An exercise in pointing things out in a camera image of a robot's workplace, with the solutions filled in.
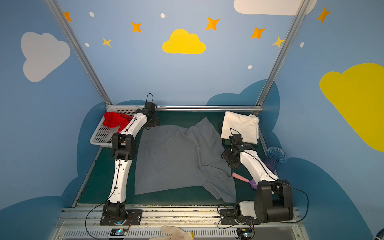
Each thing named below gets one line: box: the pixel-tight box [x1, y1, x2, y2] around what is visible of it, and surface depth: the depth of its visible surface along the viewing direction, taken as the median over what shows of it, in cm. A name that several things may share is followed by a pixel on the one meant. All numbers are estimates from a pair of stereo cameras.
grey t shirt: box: [134, 116, 237, 203], surface depth 96 cm
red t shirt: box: [103, 111, 133, 133], surface depth 110 cm
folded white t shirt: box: [221, 111, 260, 145], surface depth 107 cm
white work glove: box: [149, 225, 193, 240], surface depth 71 cm
